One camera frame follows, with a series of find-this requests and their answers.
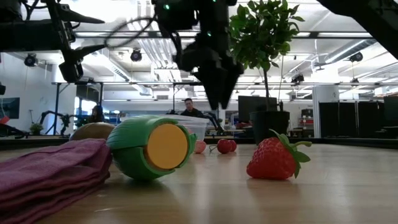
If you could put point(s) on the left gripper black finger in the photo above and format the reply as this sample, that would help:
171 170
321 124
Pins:
83 53
76 18

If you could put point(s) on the purple folded cloth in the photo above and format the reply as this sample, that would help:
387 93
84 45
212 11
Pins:
46 174

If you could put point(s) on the green toy corn yellow end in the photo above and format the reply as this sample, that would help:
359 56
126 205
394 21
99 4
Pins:
130 146

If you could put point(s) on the black ceiling spotlight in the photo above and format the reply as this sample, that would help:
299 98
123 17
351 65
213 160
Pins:
298 78
356 57
30 60
136 55

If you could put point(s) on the dark wall screen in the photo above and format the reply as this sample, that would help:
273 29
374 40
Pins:
9 108

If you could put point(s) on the black computer monitor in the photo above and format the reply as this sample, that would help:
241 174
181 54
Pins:
248 107

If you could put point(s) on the small background potted plant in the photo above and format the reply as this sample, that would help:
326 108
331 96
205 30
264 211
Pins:
36 128

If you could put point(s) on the black overhead beam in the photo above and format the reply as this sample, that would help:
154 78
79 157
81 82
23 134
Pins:
311 34

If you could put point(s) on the brown toy kiwi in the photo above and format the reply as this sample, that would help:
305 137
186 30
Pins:
91 132

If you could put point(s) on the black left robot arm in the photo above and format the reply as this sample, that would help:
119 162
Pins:
25 37

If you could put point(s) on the clear plastic tupperware container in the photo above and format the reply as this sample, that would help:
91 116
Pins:
199 126

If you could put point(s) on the black background robot arm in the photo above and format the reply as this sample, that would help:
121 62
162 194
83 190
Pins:
214 119
65 119

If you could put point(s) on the white pillar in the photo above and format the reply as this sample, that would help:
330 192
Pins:
325 93

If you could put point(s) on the red toy strawberry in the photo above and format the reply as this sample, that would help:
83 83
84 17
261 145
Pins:
270 161

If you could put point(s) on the person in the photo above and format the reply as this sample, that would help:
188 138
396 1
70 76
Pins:
190 112
97 115

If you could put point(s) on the red toy cherries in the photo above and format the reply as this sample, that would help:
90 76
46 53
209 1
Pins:
224 147

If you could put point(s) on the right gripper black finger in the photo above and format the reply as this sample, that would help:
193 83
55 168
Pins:
230 81
213 87

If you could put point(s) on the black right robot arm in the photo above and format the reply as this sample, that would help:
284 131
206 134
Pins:
217 12

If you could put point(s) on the pink toy peach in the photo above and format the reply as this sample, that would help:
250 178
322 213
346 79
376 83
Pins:
200 147

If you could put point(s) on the black partition panels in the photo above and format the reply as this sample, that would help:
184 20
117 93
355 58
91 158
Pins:
367 119

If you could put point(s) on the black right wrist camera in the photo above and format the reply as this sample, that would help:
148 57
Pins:
186 59

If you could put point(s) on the green potted plant black pot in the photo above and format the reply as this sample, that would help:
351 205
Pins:
269 124

